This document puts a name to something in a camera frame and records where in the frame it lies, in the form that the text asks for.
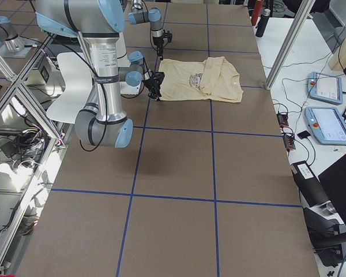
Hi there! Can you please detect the lower blue teach pendant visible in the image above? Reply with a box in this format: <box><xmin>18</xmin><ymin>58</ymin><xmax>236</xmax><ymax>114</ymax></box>
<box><xmin>304</xmin><ymin>107</ymin><xmax>346</xmax><ymax>145</ymax></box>

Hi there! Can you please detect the black bottle with steel cap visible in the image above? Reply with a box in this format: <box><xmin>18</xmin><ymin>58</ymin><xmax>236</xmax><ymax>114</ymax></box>
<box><xmin>255</xmin><ymin>9</ymin><xmax>271</xmax><ymax>38</ymax></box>

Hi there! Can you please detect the cream long-sleeve printed shirt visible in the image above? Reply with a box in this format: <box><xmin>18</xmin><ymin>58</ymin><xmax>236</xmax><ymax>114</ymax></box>
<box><xmin>159</xmin><ymin>57</ymin><xmax>243</xmax><ymax>103</ymax></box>

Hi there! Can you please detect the blue teach pendant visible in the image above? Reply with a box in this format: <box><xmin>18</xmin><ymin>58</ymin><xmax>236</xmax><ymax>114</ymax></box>
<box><xmin>307</xmin><ymin>72</ymin><xmax>343</xmax><ymax>105</ymax></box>
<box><xmin>304</xmin><ymin>107</ymin><xmax>346</xmax><ymax>145</ymax></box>

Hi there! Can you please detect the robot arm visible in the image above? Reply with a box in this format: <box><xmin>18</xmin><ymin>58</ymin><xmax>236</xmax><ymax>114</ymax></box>
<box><xmin>128</xmin><ymin>1</ymin><xmax>171</xmax><ymax>61</ymax></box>
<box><xmin>36</xmin><ymin>1</ymin><xmax>164</xmax><ymax>148</ymax></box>

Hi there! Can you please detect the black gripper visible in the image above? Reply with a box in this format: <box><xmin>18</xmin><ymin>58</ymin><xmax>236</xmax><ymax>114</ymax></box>
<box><xmin>152</xmin><ymin>36</ymin><xmax>164</xmax><ymax>61</ymax></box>
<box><xmin>144</xmin><ymin>77</ymin><xmax>161</xmax><ymax>101</ymax></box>

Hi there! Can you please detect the upper blue teach pendant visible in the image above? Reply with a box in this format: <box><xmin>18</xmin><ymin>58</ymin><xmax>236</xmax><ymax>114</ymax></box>
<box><xmin>307</xmin><ymin>72</ymin><xmax>343</xmax><ymax>105</ymax></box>

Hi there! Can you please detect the red cylindrical bottle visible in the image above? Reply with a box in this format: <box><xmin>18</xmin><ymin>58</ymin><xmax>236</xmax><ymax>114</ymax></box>
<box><xmin>251</xmin><ymin>0</ymin><xmax>264</xmax><ymax>26</ymax></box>

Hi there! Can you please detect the aluminium frame post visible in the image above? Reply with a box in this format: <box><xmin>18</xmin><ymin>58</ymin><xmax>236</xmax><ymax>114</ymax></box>
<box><xmin>264</xmin><ymin>0</ymin><xmax>315</xmax><ymax>90</ymax></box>

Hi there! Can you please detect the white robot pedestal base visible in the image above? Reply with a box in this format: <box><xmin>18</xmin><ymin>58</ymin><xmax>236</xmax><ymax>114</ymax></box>
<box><xmin>115</xmin><ymin>31</ymin><xmax>142</xmax><ymax>98</ymax></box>

